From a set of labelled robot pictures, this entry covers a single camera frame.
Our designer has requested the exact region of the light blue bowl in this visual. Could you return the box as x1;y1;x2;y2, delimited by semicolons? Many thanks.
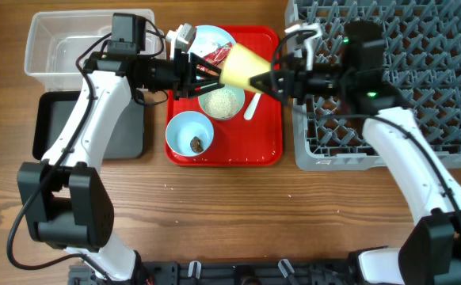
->
166;111;215;158

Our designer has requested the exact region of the brown food scrap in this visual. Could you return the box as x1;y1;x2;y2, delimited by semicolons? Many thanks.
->
190;136;204;154

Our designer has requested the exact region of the grey dishwasher rack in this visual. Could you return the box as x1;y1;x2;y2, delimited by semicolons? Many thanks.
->
284;0;461;172

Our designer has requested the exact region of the black waste tray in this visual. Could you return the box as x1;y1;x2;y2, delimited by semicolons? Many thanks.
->
32;91;144;164

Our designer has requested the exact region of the mint green bowl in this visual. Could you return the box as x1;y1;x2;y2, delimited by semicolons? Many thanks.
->
198;85;246;120

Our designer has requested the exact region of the yellow cup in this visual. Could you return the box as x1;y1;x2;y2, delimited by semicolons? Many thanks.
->
219;44;271;93

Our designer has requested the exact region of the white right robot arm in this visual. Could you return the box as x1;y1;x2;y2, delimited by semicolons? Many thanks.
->
184;21;461;284

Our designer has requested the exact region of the red snack wrapper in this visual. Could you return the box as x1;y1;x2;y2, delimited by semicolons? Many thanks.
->
202;42;234;68

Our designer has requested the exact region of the white plastic spoon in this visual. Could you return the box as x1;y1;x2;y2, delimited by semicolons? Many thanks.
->
243;93;261;120

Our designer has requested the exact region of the light blue plate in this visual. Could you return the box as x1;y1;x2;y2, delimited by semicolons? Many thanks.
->
188;25;236;58

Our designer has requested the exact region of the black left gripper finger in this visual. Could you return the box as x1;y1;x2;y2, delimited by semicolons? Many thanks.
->
183;53;222;76
182;78;223;99

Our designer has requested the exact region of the white rice pile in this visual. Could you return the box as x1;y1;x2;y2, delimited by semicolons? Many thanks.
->
204;89;239;119

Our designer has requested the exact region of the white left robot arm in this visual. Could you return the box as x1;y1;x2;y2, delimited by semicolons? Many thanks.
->
6;50;222;284

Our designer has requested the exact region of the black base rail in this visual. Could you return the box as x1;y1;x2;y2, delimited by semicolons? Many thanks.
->
67;259;374;285

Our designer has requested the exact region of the clear plastic bin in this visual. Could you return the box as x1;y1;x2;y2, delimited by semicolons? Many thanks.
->
24;8;166;93

